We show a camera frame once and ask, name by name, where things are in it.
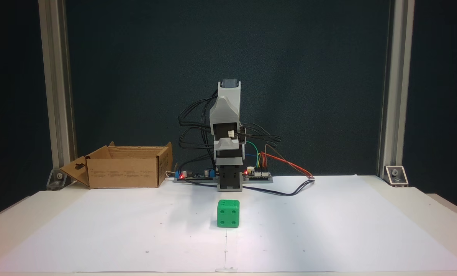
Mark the motor driver circuit board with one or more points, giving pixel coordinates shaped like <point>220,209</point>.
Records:
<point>259,174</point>

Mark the green die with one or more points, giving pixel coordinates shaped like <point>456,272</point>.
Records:
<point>228,216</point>

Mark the open cardboard box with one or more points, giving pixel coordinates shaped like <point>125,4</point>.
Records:
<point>125,174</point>

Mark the grey printed robot arm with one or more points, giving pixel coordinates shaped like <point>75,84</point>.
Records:
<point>226,111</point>

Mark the metal corner bracket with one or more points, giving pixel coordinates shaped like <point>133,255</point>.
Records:
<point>396,175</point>
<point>58,178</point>

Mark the aluminium frame post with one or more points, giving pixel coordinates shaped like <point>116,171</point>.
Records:
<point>398,76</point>
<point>58,76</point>

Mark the blue power circuit board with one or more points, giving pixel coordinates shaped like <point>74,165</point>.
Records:
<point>197,175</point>

